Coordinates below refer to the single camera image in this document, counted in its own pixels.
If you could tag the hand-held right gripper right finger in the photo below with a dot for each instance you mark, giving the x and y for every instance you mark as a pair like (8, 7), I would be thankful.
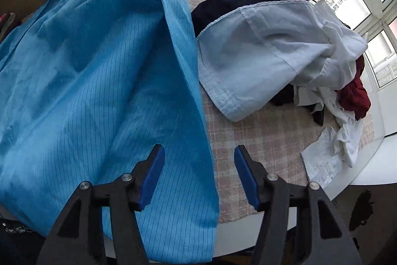
(246, 178)

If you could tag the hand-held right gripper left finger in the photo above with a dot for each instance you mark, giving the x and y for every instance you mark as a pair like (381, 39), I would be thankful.
(152, 178)

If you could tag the blue striped coat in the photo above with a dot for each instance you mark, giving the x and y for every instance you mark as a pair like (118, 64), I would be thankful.
(93, 66)

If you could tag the pink plaid blanket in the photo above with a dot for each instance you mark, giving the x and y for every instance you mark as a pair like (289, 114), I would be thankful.
(248, 144)

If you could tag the white crumpled cloth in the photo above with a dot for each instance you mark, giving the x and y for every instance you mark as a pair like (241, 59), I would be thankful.
(319, 162)

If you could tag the black garment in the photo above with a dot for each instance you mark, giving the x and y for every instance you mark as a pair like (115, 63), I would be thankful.
(282, 99)

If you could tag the pale blue shirt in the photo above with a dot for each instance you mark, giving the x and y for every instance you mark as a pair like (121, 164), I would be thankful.
(248, 60)

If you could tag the dark red garment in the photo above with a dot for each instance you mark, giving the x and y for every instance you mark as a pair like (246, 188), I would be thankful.
(353, 94)

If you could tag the person's dark glittery clothing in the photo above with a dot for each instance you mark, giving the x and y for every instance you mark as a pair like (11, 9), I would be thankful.
(15, 237)

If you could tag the white shirt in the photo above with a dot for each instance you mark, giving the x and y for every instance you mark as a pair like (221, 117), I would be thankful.
(341, 47)

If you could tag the dark navy garment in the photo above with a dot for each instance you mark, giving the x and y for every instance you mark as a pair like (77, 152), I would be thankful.
(223, 7)

